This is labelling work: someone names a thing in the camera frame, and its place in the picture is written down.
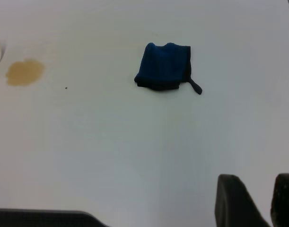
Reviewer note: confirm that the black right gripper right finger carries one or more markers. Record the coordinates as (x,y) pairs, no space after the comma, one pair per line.
(285,203)

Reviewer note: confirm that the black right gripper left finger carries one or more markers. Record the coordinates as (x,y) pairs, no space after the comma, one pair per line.
(234,205)

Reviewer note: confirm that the blue black-edged cloth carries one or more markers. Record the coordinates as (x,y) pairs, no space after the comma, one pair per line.
(163,66)

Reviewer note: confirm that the brown coffee spill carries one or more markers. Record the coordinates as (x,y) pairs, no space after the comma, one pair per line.
(24,72)

